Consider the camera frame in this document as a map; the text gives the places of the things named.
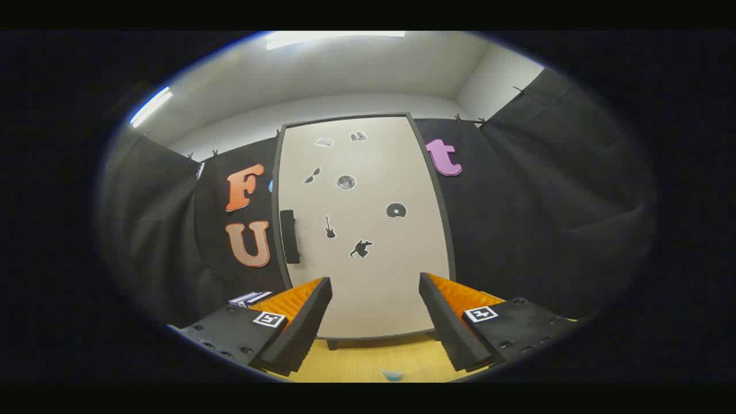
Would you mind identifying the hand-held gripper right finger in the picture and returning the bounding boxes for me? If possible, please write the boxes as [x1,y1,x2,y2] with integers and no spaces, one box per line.
[419,272,577,373]

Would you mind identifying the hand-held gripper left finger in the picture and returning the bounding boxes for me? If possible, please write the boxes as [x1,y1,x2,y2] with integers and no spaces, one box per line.
[172,277,334,378]

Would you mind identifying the white cabinet door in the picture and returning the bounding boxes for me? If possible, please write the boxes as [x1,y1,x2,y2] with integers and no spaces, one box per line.
[278,117,451,340]

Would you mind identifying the black door handle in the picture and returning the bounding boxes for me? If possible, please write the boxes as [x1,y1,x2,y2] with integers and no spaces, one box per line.
[279,210,301,264]

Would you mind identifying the stack of dark books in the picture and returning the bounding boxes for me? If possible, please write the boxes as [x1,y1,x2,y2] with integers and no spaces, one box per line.
[229,291,273,308]

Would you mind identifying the black backdrop cloth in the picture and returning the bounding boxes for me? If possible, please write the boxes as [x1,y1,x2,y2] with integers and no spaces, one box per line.
[98,68,656,328]

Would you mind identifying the narrow ceiling light panel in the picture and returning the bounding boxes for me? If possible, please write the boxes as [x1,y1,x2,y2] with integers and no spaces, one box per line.
[129,86,173,128]

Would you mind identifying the wide ceiling light panel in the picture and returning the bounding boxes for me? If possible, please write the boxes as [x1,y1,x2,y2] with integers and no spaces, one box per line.
[266,31,407,50]

